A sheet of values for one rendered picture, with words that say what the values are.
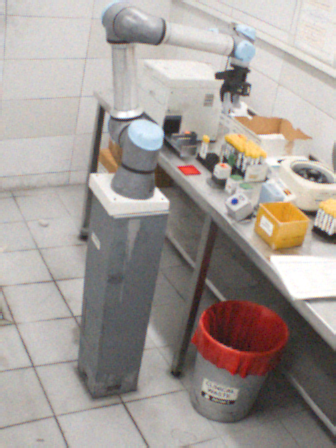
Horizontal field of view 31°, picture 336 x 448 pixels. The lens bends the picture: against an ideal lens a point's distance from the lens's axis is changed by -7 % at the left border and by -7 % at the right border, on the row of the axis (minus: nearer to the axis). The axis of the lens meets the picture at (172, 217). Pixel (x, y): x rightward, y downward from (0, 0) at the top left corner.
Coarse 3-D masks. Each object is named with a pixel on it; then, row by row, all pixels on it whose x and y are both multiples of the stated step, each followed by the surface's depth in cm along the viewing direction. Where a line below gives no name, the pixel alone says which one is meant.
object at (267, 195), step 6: (264, 186) 225; (270, 186) 225; (264, 192) 225; (270, 192) 221; (276, 192) 221; (264, 198) 225; (270, 198) 222; (276, 198) 219; (282, 198) 220; (258, 204) 230
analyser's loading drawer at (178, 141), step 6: (168, 132) 269; (174, 132) 270; (168, 138) 263; (174, 138) 261; (180, 138) 261; (186, 138) 258; (174, 144) 258; (180, 144) 258; (186, 144) 259; (180, 150) 254; (186, 150) 254; (192, 150) 255
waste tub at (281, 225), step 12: (264, 204) 212; (276, 204) 215; (288, 204) 217; (264, 216) 209; (276, 216) 218; (288, 216) 218; (300, 216) 212; (264, 228) 210; (276, 228) 204; (288, 228) 204; (300, 228) 207; (264, 240) 210; (276, 240) 205; (288, 240) 207; (300, 240) 210
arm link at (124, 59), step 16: (112, 16) 191; (112, 32) 195; (112, 48) 202; (128, 48) 200; (112, 64) 206; (128, 64) 204; (128, 80) 207; (128, 96) 210; (112, 112) 215; (128, 112) 213; (112, 128) 218
